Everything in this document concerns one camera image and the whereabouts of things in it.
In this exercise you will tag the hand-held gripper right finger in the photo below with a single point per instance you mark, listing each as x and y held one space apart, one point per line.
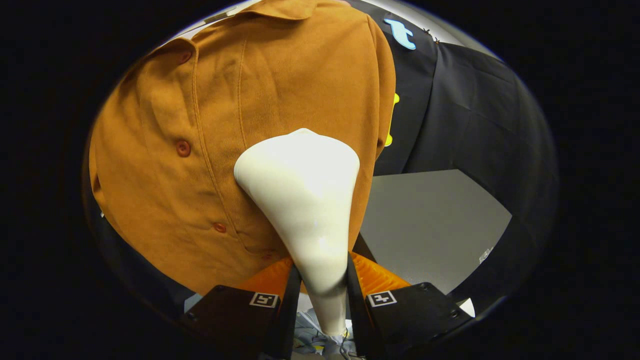
357 320

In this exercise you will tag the orange-brown button shirt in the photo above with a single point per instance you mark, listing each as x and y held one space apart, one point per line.
165 200

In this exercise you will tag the black backdrop cloth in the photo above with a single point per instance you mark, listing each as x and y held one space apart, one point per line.
465 115

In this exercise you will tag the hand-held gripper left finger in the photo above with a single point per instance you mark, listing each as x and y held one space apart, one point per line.
287 320

